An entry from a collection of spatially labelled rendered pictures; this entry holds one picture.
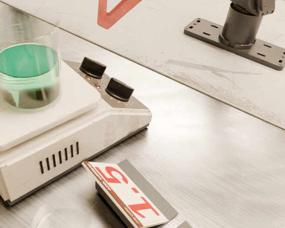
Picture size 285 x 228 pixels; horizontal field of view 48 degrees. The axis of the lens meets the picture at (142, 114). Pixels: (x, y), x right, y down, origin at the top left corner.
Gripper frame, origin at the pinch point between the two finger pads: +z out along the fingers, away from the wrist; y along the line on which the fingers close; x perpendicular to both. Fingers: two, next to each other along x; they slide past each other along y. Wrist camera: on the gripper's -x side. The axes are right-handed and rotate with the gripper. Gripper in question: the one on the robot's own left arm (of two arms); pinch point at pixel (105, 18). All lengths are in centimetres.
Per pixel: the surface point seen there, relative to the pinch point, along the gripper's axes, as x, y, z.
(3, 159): -3.8, 16.1, 13.2
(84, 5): -3.1, -30.6, 3.1
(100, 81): 2.8, 1.6, 7.2
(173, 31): 14.4, -21.8, -1.5
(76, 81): -0.4, 7.9, 6.4
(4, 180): -3.0, 16.1, 15.2
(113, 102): 4.5, 7.0, 7.2
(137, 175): 10.0, 11.2, 12.7
